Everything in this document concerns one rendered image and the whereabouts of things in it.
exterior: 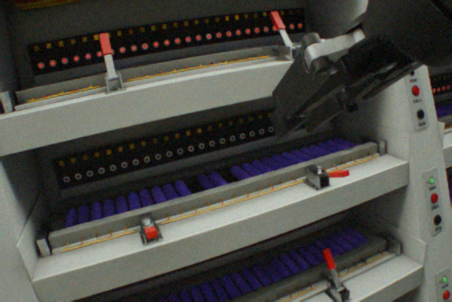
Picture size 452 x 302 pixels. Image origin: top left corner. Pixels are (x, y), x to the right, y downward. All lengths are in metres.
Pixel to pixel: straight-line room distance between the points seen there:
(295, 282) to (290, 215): 0.15
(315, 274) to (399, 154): 0.26
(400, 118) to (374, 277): 0.29
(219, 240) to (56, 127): 0.26
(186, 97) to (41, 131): 0.19
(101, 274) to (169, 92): 0.25
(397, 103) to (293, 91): 0.39
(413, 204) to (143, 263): 0.47
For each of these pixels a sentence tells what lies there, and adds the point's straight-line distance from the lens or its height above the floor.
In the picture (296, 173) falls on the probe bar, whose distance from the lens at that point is 0.55.
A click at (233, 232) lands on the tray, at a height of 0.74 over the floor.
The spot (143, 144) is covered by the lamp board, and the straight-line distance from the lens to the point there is 0.60.
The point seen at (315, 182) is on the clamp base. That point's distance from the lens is 0.53.
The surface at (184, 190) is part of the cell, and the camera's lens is 0.54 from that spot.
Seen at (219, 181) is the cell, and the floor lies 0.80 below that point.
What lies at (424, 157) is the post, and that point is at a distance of 0.67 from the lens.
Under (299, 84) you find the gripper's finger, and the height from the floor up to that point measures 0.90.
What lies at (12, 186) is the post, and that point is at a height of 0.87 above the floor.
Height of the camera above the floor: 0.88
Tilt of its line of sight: 3 degrees down
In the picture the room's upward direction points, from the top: 13 degrees counter-clockwise
